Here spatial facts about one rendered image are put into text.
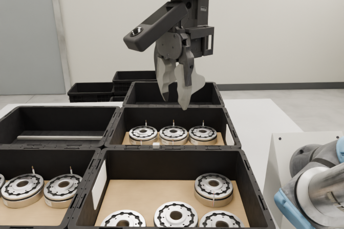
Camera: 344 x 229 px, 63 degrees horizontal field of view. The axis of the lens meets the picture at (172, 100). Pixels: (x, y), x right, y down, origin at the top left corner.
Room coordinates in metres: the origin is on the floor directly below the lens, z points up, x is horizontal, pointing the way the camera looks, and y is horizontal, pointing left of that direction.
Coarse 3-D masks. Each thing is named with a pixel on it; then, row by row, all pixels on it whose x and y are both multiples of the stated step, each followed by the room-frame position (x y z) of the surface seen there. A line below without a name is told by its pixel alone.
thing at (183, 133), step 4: (164, 128) 0.94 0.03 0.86; (168, 128) 0.94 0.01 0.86; (180, 128) 0.95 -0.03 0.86; (184, 128) 0.94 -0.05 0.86; (160, 132) 0.91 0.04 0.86; (164, 132) 0.91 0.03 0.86; (180, 132) 0.91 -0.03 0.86; (184, 132) 0.91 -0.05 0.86; (164, 136) 0.88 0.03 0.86; (168, 136) 0.88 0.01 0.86; (172, 136) 0.88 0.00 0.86; (176, 136) 0.88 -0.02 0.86; (180, 136) 0.88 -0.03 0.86; (184, 136) 0.88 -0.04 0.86; (172, 140) 0.86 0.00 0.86
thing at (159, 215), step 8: (160, 208) 0.53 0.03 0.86; (168, 208) 0.53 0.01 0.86; (184, 208) 0.53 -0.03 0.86; (192, 208) 0.53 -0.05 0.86; (160, 216) 0.51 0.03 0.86; (192, 216) 0.51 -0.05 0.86; (160, 224) 0.49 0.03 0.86; (168, 224) 0.48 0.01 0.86; (184, 224) 0.48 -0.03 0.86; (192, 224) 0.48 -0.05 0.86
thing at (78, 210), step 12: (96, 168) 0.60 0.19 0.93; (252, 180) 0.55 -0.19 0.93; (84, 192) 0.51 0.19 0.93; (84, 204) 0.47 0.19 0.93; (264, 204) 0.47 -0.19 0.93; (72, 216) 0.44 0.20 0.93; (264, 216) 0.44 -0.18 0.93; (72, 228) 0.41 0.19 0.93; (84, 228) 0.41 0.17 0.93; (96, 228) 0.41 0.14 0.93; (108, 228) 0.41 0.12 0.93; (120, 228) 0.41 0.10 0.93; (132, 228) 0.41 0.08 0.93; (144, 228) 0.41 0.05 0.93; (156, 228) 0.41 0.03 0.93; (168, 228) 0.41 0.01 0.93; (180, 228) 0.41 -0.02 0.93; (192, 228) 0.41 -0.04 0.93; (204, 228) 0.41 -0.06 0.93; (216, 228) 0.41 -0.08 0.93; (228, 228) 0.41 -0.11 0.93; (240, 228) 0.41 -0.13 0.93; (252, 228) 0.41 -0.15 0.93; (264, 228) 0.41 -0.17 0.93
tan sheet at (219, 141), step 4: (128, 132) 0.97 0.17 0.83; (220, 132) 0.97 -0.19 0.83; (124, 136) 0.94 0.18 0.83; (128, 136) 0.94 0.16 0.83; (220, 136) 0.94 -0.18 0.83; (124, 140) 0.91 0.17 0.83; (128, 140) 0.91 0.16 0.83; (220, 140) 0.91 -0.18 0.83; (124, 144) 0.88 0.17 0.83; (128, 144) 0.88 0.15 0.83; (160, 144) 0.88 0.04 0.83; (184, 144) 0.88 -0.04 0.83; (188, 144) 0.88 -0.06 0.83; (216, 144) 0.88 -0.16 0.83; (220, 144) 0.88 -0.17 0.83
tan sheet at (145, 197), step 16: (112, 192) 0.63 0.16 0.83; (128, 192) 0.63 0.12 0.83; (144, 192) 0.63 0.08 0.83; (160, 192) 0.63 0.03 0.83; (176, 192) 0.63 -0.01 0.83; (192, 192) 0.63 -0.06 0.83; (112, 208) 0.57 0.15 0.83; (128, 208) 0.57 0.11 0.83; (144, 208) 0.57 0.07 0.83; (208, 208) 0.57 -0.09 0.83; (224, 208) 0.57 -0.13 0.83; (240, 208) 0.57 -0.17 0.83; (96, 224) 0.51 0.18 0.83
